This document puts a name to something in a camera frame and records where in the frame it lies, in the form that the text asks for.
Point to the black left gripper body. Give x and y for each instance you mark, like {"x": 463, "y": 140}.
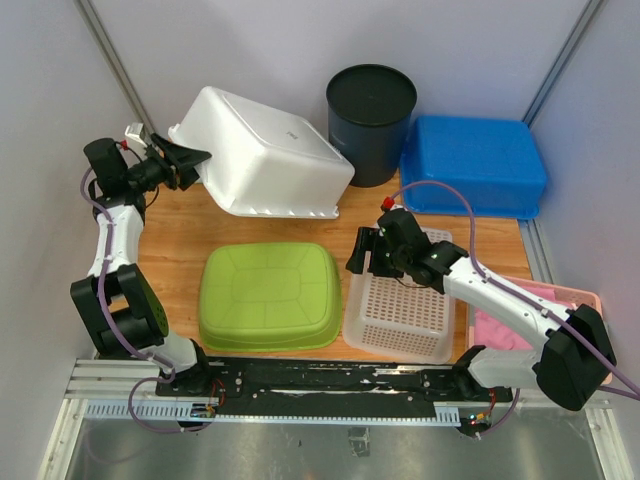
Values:
{"x": 155, "y": 171}

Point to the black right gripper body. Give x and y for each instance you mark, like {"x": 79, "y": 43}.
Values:
{"x": 390, "y": 263}

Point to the white perforated plastic basket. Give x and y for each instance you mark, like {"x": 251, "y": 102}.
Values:
{"x": 398, "y": 318}

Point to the white rectangular plastic tub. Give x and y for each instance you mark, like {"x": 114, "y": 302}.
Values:
{"x": 264, "y": 162}

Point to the lime green plastic basin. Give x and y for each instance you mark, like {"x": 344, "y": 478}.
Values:
{"x": 270, "y": 297}

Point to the dark grey round bucket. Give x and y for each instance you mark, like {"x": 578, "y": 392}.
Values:
{"x": 369, "y": 113}

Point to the large blue plastic tub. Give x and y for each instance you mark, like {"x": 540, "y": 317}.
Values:
{"x": 493, "y": 163}

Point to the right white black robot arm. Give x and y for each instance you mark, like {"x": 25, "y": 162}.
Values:
{"x": 570, "y": 353}

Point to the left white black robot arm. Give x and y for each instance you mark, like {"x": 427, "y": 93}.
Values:
{"x": 121, "y": 313}

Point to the pink cloth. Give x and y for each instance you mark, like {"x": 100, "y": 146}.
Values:
{"x": 488, "y": 331}

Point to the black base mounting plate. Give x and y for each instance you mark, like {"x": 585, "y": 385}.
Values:
{"x": 265, "y": 385}

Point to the pink perforated plastic basket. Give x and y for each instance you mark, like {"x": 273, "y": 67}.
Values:
{"x": 569, "y": 297}

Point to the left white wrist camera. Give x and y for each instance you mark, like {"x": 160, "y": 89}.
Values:
{"x": 136, "y": 134}

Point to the grey aluminium frame rail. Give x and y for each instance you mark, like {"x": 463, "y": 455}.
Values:
{"x": 98, "y": 31}

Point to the white slotted cable duct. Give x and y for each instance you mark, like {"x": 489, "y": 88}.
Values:
{"x": 192, "y": 412}

